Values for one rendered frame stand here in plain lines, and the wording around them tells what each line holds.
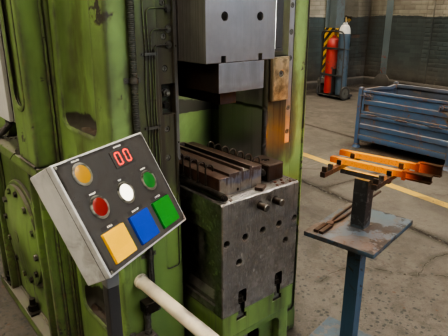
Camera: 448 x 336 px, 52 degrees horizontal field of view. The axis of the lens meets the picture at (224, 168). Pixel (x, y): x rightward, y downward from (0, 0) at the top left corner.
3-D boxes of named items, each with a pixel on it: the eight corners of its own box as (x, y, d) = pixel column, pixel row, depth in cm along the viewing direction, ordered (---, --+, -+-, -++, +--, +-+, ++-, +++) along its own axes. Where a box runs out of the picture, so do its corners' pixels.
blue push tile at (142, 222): (161, 232, 118) (147, 206, 118) (144, 245, 112) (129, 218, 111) (156, 234, 119) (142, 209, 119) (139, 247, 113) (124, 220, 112)
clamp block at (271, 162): (283, 177, 177) (284, 161, 175) (268, 182, 172) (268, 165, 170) (261, 169, 186) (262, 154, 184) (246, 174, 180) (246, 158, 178)
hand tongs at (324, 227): (373, 190, 230) (373, 188, 229) (381, 192, 227) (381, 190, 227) (313, 231, 186) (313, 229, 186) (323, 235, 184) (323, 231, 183)
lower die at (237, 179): (261, 184, 170) (261, 162, 167) (219, 197, 157) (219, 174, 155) (193, 158, 200) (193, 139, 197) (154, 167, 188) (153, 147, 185)
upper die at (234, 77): (263, 88, 158) (264, 59, 155) (219, 94, 146) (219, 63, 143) (191, 76, 189) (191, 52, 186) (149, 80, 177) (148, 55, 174)
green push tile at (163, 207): (180, 217, 127) (167, 193, 126) (166, 228, 121) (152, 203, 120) (176, 219, 128) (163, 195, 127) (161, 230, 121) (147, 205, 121)
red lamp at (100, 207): (113, 215, 107) (111, 197, 106) (94, 220, 104) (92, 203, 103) (107, 211, 109) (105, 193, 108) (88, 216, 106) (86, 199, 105)
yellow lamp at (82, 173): (95, 182, 106) (94, 165, 105) (76, 187, 103) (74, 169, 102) (89, 179, 109) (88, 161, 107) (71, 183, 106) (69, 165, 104)
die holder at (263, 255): (293, 282, 188) (299, 180, 174) (222, 320, 165) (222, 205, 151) (209, 235, 229) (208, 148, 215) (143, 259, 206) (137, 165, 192)
